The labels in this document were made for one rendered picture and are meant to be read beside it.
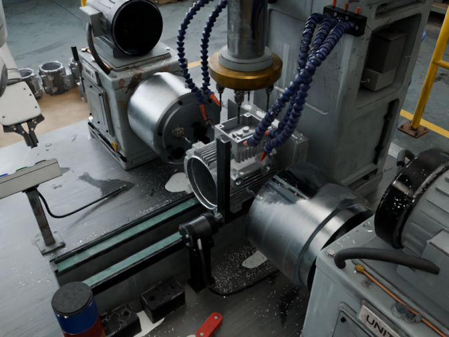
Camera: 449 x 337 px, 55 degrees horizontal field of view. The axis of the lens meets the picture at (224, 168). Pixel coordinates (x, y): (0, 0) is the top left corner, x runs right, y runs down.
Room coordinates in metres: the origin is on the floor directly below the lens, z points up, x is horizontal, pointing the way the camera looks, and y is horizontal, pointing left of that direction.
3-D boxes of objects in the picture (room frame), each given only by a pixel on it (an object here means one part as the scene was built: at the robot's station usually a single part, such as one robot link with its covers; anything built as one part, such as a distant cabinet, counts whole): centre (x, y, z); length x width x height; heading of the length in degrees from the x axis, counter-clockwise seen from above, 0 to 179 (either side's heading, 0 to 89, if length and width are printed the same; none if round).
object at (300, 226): (0.69, -0.22, 1.04); 0.41 x 0.25 x 0.25; 37
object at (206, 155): (0.95, -0.02, 1.02); 0.20 x 0.19 x 0.19; 127
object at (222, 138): (0.77, 0.00, 1.12); 0.04 x 0.03 x 0.26; 127
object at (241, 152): (0.98, -0.05, 1.11); 0.12 x 0.11 x 0.07; 127
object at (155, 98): (1.23, 0.20, 1.04); 0.37 x 0.25 x 0.25; 37
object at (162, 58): (1.43, 0.34, 0.99); 0.35 x 0.31 x 0.37; 37
